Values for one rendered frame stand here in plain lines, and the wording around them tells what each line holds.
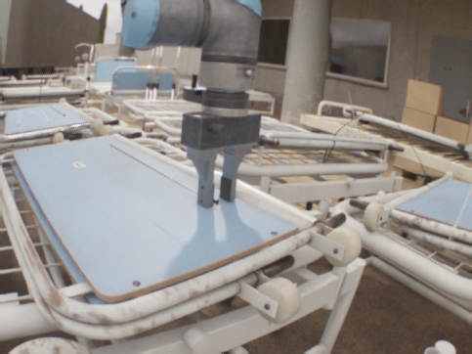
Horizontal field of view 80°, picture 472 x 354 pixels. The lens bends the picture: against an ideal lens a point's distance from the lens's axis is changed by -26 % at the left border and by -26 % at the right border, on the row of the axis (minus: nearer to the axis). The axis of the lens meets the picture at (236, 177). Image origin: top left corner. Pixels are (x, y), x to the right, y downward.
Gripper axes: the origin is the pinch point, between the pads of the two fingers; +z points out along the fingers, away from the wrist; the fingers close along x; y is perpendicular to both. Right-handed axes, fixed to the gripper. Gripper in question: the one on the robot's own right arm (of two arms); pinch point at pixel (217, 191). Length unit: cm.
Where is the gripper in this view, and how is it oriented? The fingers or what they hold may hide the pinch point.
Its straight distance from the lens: 62.1
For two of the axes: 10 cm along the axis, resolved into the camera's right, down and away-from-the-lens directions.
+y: 6.9, 2.9, -6.6
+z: -0.9, 9.4, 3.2
